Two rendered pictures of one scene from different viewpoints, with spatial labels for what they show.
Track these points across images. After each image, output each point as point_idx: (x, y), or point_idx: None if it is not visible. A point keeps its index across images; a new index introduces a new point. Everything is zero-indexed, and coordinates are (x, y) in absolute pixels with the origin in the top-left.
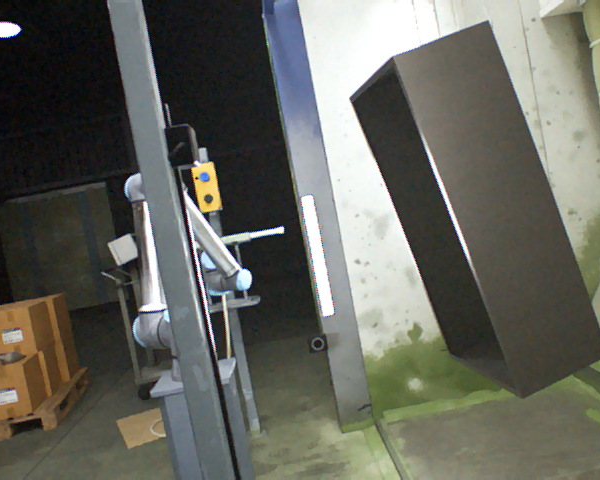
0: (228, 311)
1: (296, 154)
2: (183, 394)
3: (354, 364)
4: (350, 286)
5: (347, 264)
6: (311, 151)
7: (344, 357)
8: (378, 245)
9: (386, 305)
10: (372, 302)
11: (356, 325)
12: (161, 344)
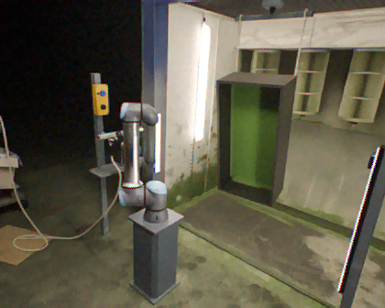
0: None
1: (156, 91)
2: (166, 229)
3: None
4: (165, 158)
5: (166, 148)
6: (161, 91)
7: None
8: (177, 138)
9: (175, 165)
10: (171, 164)
11: (164, 175)
12: (144, 204)
